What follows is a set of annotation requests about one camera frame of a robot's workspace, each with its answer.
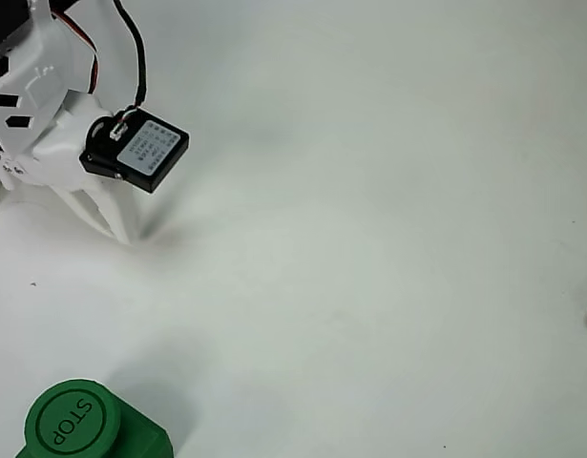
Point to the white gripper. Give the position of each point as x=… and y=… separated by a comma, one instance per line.
x=59, y=143

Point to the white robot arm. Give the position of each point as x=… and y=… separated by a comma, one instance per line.
x=40, y=81

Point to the black camera module with label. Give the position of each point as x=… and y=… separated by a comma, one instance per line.
x=150, y=152

